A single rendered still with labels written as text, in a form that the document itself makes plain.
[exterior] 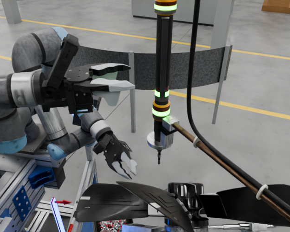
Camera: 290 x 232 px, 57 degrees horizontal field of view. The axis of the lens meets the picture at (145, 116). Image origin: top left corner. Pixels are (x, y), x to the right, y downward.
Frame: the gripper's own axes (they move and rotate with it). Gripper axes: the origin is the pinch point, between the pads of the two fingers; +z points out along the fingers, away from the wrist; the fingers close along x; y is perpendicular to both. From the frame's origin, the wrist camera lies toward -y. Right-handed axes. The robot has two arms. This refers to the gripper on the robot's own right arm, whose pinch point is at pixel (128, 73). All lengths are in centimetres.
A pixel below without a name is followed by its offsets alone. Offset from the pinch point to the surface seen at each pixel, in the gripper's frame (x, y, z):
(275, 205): 29.9, 11.6, 21.3
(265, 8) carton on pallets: -676, 160, 450
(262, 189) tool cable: 27.4, 10.1, 19.9
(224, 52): -189, 77, 114
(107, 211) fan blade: 1.3, 46.5, -8.4
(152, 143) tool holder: 1.8, 19.8, 5.3
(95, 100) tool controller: -62, 43, -12
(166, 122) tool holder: 4.2, 11.5, 8.3
